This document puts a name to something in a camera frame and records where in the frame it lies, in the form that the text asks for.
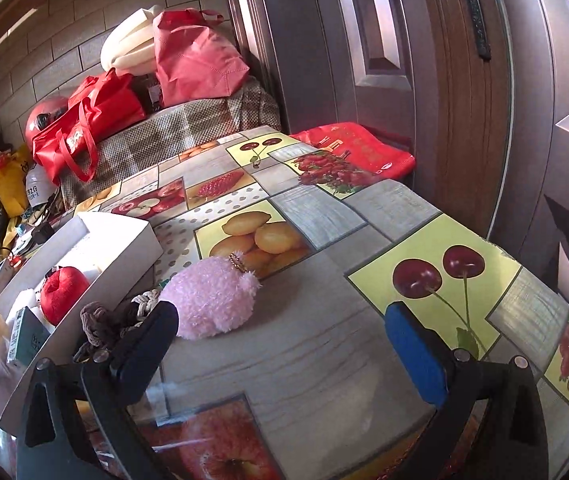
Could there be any red plush apple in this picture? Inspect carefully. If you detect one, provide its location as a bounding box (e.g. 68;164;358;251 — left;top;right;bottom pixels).
39;266;91;326

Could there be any fruit print tablecloth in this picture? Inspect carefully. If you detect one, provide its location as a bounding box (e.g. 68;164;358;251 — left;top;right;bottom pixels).
0;127;569;480

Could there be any brown braided hair tie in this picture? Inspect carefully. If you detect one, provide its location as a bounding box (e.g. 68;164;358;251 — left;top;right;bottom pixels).
73;301;132;361

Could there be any pink fabric bag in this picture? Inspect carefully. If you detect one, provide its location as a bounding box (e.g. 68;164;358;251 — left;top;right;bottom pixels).
152;7;250;108

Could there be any white storage box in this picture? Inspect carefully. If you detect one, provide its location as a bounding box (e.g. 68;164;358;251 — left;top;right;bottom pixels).
0;210;164;433

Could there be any cream white bag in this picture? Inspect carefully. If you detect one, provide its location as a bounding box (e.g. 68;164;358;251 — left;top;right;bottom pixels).
100;4;165;77

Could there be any pink plush toy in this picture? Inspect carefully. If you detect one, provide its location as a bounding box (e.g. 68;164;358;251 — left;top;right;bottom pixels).
158;254;262;340

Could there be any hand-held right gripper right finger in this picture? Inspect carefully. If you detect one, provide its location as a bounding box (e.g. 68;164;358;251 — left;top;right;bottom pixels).
385;301;550;480

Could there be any plaid checkered cloth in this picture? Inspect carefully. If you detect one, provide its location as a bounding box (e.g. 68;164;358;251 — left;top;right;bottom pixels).
59;77;282;211

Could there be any teal white small carton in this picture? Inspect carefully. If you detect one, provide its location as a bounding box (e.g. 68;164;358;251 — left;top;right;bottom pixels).
7;306;50;366

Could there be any white helmet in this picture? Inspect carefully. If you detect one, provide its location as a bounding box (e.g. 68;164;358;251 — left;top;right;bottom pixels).
24;162;58;208

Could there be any red helmet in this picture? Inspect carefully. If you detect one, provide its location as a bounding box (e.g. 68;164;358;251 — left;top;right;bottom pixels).
24;94;72;153

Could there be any flat red printed bag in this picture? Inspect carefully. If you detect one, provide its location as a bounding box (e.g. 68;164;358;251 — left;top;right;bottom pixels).
289;121;418;181

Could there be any yellow bag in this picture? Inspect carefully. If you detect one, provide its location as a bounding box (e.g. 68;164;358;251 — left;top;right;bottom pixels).
0;145;32;218

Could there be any red tote bag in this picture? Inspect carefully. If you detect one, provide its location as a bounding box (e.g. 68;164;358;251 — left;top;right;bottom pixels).
32;67;148;186

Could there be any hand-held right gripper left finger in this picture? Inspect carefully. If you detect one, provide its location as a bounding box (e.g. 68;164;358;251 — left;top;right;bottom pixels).
17;300;180;480

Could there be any beige braided hair tie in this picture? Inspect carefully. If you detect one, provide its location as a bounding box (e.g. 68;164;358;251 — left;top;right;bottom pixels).
131;290;162;320

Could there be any black door handle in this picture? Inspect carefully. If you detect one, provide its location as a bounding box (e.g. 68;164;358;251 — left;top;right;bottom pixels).
457;0;493;61

